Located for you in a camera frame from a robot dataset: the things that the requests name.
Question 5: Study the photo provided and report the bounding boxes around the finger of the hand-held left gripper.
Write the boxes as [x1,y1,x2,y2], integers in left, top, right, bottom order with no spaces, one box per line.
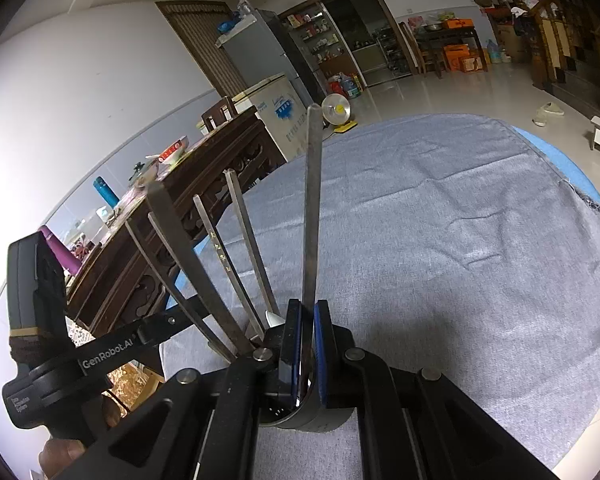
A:
[135,296,218,347]

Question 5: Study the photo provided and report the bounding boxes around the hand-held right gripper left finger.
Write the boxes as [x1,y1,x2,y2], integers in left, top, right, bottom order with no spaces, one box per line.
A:
[82,299,303,480]

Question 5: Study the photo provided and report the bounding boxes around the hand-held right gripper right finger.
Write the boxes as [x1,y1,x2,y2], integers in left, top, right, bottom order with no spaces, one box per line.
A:
[313,300,561,480]

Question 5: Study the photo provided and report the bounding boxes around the black utensil holder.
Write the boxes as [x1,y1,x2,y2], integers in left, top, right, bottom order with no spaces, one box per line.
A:
[258,382,355,435]

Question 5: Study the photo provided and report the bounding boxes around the person's left hand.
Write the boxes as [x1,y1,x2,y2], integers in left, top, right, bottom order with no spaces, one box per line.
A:
[39,392,129,476]

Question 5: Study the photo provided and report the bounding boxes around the pink bottle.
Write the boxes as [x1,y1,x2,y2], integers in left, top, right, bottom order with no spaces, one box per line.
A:
[38,225,81,276]

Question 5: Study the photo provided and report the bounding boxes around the brown patterned box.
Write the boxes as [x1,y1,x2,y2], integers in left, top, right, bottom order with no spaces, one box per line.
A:
[107,364,165,412]

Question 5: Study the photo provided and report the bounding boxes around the blue bottle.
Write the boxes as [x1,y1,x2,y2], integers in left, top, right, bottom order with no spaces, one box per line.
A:
[93,176,120,207]

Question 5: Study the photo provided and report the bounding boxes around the red printed bowl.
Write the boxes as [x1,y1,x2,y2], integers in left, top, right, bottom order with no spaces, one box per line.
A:
[158,135,190,165]

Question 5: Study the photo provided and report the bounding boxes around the grey tablecloth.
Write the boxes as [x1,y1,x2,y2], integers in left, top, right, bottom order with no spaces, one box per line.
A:
[157,112,600,480]

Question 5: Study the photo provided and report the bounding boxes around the carved dark wooden table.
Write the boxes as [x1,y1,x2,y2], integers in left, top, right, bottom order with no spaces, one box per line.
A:
[62,106,287,341]

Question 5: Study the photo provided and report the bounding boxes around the wooden chair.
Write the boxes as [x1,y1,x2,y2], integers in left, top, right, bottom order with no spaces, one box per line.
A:
[201,95,239,134]
[397,21,427,77]

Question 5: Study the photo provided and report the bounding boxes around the white chest freezer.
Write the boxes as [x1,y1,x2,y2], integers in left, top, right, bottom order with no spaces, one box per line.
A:
[231,73,326,161]

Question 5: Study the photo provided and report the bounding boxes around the small electric fan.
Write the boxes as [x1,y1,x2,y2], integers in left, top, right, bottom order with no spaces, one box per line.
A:
[321,92,360,134]

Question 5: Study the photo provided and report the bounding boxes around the brown wooden door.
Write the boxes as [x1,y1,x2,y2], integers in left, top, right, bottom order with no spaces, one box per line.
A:
[155,1,249,99]

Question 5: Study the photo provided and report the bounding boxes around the grey refrigerator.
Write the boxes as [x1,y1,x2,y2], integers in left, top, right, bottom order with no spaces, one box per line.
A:
[219,9,327,106]

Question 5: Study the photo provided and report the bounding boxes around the blue items on refrigerator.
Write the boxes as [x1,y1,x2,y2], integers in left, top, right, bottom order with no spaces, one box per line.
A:
[216,2,257,37]

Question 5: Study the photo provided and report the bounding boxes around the goods display shelf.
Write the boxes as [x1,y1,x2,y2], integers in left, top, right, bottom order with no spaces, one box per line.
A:
[279,3,355,80]

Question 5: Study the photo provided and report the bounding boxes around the wooden side table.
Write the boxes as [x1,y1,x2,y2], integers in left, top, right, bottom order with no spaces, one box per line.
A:
[413,19,489,79]

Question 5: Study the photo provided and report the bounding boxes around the cardboard box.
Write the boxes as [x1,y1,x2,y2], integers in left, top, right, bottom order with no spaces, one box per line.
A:
[497,22,519,62]

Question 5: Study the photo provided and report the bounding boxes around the dark wooden cabinet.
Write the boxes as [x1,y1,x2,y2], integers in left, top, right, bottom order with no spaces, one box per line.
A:
[530,0,600,127]

